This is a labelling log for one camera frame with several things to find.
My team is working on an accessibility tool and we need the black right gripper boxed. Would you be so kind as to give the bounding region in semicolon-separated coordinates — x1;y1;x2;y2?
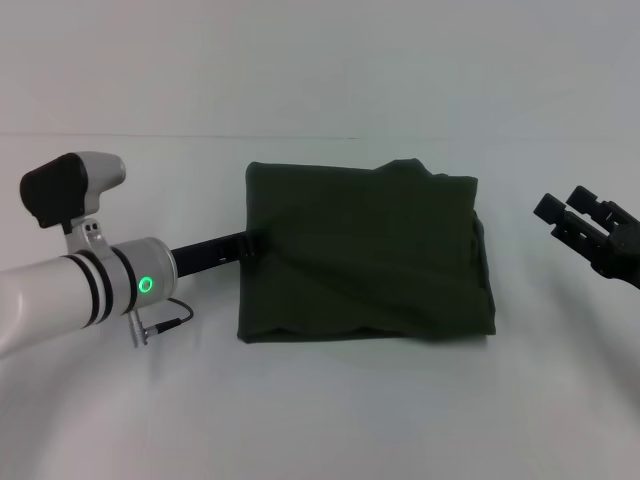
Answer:
532;185;640;292

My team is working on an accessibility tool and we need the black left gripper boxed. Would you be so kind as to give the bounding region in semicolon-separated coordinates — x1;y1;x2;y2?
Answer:
169;228;264;280

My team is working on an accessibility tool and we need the left arm cable with plug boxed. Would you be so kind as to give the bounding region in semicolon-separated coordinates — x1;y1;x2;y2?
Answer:
126;296;196;347

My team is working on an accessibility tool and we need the dark green t-shirt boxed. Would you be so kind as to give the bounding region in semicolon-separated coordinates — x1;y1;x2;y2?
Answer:
235;158;498;346

